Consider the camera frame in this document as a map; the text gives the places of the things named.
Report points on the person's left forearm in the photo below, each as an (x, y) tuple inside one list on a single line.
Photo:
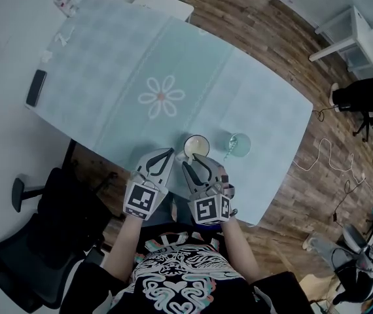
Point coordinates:
[(124, 250)]

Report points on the white ceramic mug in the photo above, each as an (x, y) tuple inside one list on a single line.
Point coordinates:
[(196, 144)]

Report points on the white twisted paper scrap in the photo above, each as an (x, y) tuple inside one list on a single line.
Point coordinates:
[(61, 39)]

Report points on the light teal flower tablecloth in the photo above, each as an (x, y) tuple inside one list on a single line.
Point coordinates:
[(140, 61)]

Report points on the black table leg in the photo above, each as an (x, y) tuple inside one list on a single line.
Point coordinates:
[(69, 154)]

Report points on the white slatted chair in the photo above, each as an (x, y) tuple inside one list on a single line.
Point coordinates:
[(163, 3)]

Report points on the brown cardboard sheet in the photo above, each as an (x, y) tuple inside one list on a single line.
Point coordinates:
[(320, 289)]

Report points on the small white crumpled scrap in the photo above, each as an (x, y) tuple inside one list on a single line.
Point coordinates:
[(46, 55)]

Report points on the translucent plastic storage box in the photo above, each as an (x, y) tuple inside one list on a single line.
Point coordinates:
[(361, 62)]

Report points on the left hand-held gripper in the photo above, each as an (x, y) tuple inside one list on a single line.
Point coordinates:
[(140, 199)]

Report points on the black smartphone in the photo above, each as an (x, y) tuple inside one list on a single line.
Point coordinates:
[(36, 88)]

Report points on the clear plastic water bottle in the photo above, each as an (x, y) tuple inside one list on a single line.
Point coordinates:
[(64, 2)]

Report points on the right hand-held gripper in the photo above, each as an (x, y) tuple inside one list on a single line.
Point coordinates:
[(206, 209)]

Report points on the person's right forearm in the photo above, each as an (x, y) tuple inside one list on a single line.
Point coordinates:
[(239, 250)]

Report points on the person's black printed shirt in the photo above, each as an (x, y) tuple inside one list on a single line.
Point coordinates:
[(180, 280)]

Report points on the white side table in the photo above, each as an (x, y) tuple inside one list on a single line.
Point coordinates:
[(363, 31)]

